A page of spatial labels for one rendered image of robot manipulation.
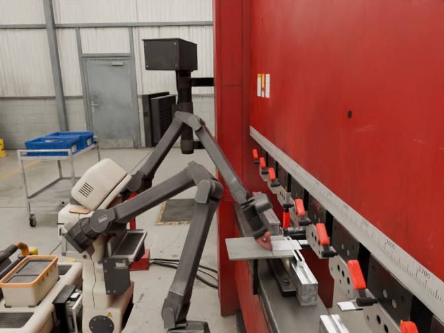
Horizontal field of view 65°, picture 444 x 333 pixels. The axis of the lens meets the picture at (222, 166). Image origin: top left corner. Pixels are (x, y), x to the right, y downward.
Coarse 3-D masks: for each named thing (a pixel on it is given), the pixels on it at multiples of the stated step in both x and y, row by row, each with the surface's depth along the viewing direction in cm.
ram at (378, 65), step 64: (256, 0) 187; (320, 0) 98; (384, 0) 66; (256, 64) 193; (320, 64) 99; (384, 64) 67; (256, 128) 200; (320, 128) 101; (384, 128) 68; (384, 192) 69; (384, 256) 70
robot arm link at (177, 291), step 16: (208, 192) 103; (208, 208) 104; (192, 224) 106; (208, 224) 105; (192, 240) 104; (192, 256) 103; (176, 272) 104; (192, 272) 103; (176, 288) 103; (176, 304) 101; (176, 320) 101
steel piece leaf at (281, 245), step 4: (280, 240) 154; (284, 240) 154; (288, 240) 154; (272, 244) 151; (276, 244) 151; (280, 244) 151; (284, 244) 151; (288, 244) 151; (272, 248) 147; (276, 248) 147; (280, 248) 147; (284, 248) 147; (288, 248) 147; (292, 248) 147
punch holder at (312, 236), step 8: (312, 200) 110; (312, 208) 111; (320, 208) 103; (312, 216) 111; (320, 216) 103; (328, 216) 100; (312, 224) 111; (328, 224) 100; (312, 232) 111; (328, 232) 101; (312, 240) 111; (320, 248) 104; (320, 256) 104
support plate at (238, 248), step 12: (228, 240) 156; (240, 240) 155; (252, 240) 155; (276, 240) 155; (228, 252) 145; (240, 252) 145; (252, 252) 145; (264, 252) 145; (276, 252) 144; (288, 252) 144
